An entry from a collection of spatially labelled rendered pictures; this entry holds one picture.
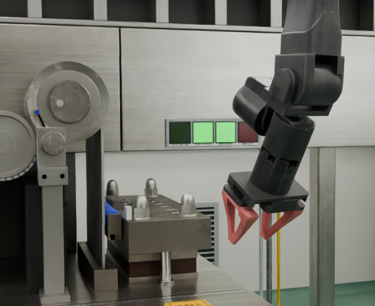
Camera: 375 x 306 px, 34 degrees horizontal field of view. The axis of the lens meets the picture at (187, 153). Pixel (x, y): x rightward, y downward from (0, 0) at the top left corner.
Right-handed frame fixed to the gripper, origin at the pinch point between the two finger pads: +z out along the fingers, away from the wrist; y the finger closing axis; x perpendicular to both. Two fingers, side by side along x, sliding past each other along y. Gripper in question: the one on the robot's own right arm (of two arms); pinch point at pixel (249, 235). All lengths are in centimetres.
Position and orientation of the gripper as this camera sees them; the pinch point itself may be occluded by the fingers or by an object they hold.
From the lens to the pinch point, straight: 90.6
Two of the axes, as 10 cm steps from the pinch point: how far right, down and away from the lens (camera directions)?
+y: -8.4, 0.4, -5.4
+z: -2.6, 8.5, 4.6
